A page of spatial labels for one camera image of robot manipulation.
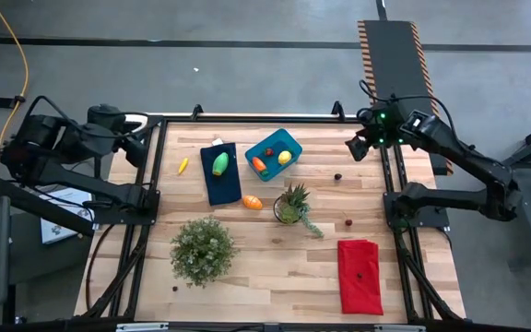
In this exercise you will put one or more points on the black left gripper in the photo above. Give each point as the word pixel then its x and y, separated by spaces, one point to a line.
pixel 133 146

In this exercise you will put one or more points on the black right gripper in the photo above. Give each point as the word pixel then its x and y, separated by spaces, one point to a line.
pixel 374 140

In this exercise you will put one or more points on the yellow toy banana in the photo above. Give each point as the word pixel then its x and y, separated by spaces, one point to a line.
pixel 183 166

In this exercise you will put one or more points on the yellow toy lemon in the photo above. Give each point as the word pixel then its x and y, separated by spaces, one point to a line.
pixel 285 157

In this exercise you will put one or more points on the green toy corn cob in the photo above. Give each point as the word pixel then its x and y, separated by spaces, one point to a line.
pixel 220 164

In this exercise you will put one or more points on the red toy strawberry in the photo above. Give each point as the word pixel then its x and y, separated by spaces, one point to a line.
pixel 269 151

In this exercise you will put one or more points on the orange toy carrot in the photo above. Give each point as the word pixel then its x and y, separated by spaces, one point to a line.
pixel 259 165

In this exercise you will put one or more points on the orange toy fruit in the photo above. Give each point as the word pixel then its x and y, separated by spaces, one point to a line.
pixel 252 202

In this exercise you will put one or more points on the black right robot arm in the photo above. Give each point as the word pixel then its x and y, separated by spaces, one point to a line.
pixel 454 145

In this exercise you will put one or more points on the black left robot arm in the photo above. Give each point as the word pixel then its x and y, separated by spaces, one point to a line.
pixel 76 183

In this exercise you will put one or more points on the blue plastic tupperware container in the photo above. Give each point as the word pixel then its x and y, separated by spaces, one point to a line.
pixel 288 140

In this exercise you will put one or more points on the red toy cherry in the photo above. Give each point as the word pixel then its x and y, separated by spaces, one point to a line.
pixel 348 222

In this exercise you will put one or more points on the small white tag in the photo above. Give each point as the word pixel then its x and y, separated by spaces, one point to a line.
pixel 217 142

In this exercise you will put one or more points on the navy blue folded cloth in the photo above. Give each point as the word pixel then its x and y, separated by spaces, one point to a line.
pixel 221 189

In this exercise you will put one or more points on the succulent plant in black pot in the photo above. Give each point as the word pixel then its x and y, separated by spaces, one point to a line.
pixel 291 209

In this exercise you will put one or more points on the black mat with orange stripes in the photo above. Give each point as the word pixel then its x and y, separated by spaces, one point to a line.
pixel 394 60

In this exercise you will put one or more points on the white printed booklet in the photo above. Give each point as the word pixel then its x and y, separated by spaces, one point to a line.
pixel 58 230

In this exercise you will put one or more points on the bushy green potted plant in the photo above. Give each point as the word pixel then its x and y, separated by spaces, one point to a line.
pixel 203 251

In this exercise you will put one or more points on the black metal beam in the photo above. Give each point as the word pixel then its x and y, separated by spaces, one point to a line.
pixel 39 209

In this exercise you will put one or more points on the red folded cloth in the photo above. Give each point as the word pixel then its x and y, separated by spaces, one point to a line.
pixel 360 295

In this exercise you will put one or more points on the black aluminium table frame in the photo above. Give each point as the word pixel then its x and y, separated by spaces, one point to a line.
pixel 270 119

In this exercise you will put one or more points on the silver metal bracket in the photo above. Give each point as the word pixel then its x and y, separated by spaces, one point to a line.
pixel 399 328
pixel 141 327

